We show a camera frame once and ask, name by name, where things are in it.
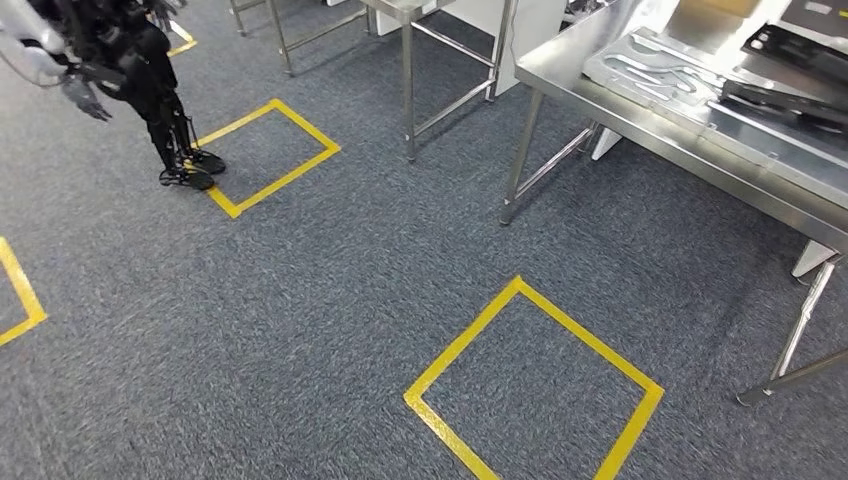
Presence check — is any black humanoid robot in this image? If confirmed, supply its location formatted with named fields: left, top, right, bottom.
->
left=0, top=0, right=228, bottom=192

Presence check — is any stainless steel workbench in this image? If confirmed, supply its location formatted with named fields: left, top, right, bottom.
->
left=500, top=0, right=848, bottom=407

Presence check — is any black plastic plate bracket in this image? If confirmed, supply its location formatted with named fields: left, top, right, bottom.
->
left=741, top=23, right=848, bottom=84
left=720, top=76, right=848, bottom=130

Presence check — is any grey metal fixture plate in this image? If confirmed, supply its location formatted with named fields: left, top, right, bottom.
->
left=581, top=26, right=848, bottom=167

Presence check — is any steel frame table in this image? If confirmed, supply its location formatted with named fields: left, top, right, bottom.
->
left=360, top=0, right=519, bottom=162
left=228, top=0, right=372, bottom=77

